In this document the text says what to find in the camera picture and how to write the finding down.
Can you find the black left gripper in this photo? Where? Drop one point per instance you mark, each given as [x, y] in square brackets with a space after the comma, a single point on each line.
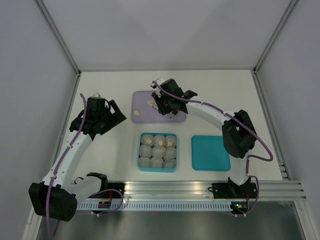
[116, 118]

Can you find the teal box lid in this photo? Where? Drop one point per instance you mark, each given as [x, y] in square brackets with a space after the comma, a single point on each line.
[208, 154]

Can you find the white paper cup front-right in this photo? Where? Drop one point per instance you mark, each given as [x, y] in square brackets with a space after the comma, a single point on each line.
[169, 164]

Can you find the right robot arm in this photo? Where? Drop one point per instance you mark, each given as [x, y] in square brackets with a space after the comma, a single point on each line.
[238, 133]

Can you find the white paper cup middle-right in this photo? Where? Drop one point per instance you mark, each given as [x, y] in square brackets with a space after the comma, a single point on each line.
[170, 153]

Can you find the white paper cup front-left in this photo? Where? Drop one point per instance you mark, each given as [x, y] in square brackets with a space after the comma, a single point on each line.
[144, 162]

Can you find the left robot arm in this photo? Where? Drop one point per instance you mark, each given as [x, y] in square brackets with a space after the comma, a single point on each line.
[65, 170]

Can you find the white metal tweezers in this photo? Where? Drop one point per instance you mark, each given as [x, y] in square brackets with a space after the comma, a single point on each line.
[153, 104]

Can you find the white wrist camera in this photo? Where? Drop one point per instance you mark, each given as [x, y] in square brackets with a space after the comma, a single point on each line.
[97, 95]
[156, 83]

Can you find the teal chocolate box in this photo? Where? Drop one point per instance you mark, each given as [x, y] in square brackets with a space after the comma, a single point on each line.
[158, 170]

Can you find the aluminium mounting rail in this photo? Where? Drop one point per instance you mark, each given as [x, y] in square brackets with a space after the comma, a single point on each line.
[198, 191]

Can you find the white paper cup back-middle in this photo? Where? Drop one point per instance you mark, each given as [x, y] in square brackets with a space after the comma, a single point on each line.
[158, 138]

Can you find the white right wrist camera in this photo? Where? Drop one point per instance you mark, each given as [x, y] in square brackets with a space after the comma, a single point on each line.
[156, 83]

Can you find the white paper cup middle-left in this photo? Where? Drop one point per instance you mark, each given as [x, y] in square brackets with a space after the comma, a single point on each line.
[145, 151]

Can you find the white paper cup centre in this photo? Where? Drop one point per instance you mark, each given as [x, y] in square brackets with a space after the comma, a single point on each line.
[158, 152]

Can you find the lilac plastic tray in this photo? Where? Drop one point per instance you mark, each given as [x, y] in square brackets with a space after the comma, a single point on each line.
[148, 115]

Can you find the white slotted cable duct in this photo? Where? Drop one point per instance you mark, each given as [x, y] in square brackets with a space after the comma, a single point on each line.
[93, 205]

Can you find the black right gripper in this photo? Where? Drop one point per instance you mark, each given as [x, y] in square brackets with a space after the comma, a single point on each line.
[162, 109]

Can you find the white paper cup back-left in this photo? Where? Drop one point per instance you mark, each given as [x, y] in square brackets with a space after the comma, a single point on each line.
[145, 137]

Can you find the right aluminium frame post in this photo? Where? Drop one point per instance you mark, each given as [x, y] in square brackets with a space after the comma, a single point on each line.
[272, 130]

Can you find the aluminium frame post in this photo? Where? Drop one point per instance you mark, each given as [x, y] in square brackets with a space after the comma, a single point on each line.
[272, 130]
[61, 42]

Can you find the white paper cup back-right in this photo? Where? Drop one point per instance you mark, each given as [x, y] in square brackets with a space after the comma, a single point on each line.
[171, 138]

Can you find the left aluminium frame post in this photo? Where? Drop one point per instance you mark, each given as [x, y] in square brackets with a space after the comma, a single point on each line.
[61, 42]

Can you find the white paper cup front-middle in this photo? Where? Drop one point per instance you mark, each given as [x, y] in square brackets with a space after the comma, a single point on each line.
[156, 162]

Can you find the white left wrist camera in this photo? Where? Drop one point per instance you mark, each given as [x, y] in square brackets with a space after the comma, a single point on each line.
[97, 95]

